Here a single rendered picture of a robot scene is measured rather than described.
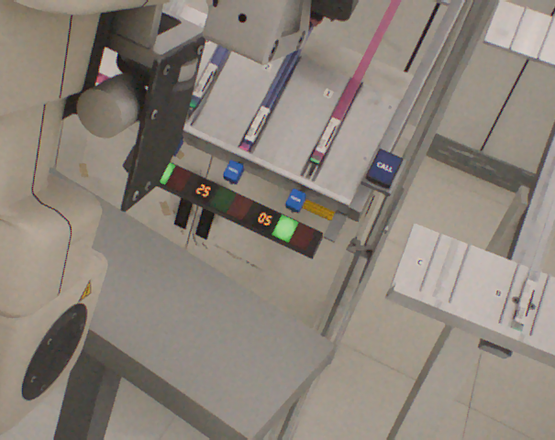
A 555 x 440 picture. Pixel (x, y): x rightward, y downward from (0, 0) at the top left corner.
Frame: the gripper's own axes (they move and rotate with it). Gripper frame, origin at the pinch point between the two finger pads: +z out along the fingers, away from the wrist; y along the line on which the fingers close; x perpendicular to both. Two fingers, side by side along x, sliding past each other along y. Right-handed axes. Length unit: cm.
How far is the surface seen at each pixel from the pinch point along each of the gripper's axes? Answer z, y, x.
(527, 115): 170, -47, -81
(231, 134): 1.1, 3.3, 23.1
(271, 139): 1.2, -2.8, 21.3
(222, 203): 2.2, -0.4, 33.8
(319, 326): 19, -22, 43
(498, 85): 166, -33, -86
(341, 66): 66, 4, -24
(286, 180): 0.5, -8.2, 26.5
